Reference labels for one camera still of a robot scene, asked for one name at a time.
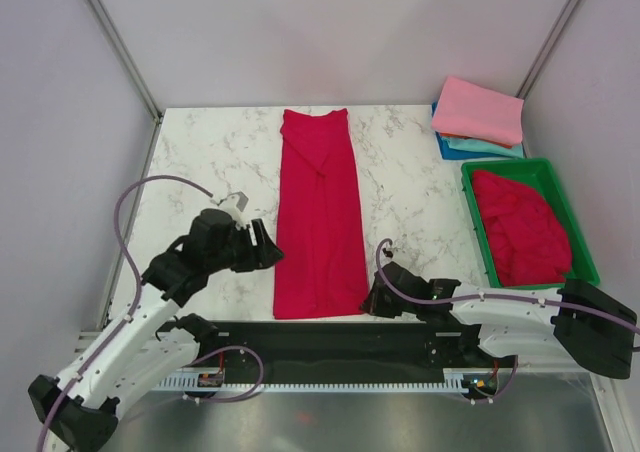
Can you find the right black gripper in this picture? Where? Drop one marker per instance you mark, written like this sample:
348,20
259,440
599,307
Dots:
374,306

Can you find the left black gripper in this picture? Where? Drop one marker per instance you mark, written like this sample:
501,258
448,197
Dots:
265,254

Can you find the red t shirt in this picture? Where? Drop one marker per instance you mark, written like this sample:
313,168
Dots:
319,222
527,243

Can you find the green plastic tray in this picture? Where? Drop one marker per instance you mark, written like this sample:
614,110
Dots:
538,174

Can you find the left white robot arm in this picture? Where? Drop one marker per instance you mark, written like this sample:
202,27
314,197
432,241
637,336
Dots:
83,404

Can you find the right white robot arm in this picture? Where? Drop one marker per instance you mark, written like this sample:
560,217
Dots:
575,320

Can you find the crumpled red t shirt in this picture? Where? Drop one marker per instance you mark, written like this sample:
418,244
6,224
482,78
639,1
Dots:
527,243

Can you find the folded blue t shirt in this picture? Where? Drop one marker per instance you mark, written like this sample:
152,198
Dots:
509,106

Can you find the folded teal t shirt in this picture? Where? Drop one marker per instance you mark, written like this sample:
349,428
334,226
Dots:
515,151

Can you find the folded orange t shirt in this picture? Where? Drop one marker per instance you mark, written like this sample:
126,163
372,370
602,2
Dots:
471,144

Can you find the folded pink t shirt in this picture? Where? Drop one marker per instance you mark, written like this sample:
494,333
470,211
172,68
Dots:
467,110

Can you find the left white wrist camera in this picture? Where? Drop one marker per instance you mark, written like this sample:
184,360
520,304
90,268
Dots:
234,205

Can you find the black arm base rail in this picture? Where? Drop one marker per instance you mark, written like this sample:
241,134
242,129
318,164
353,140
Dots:
364,350

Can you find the white slotted cable duct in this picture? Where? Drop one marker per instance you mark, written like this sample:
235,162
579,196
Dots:
205,381

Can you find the left aluminium frame post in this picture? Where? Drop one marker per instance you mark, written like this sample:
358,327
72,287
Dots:
124,57

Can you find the aluminium frame post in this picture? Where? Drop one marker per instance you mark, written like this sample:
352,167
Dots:
549,45
124,57

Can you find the right aluminium frame post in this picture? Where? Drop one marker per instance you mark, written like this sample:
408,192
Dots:
549,45

